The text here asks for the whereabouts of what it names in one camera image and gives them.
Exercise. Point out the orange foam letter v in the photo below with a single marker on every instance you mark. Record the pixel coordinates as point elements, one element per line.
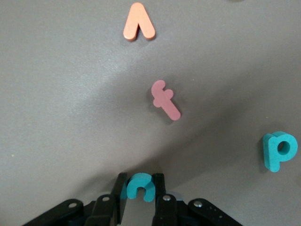
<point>138,14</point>

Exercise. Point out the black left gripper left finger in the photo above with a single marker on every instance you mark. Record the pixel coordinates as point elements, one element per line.
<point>103,212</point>

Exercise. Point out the teal foam letter c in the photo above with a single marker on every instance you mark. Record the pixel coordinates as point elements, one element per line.
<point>132,188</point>

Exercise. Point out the teal foam letter p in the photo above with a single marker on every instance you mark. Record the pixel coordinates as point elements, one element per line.
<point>272,153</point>

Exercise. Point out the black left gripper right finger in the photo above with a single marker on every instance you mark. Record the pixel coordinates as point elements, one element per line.
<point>164,212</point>

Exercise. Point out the pink foam letter f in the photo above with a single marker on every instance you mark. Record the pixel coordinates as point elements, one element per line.
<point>164,103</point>

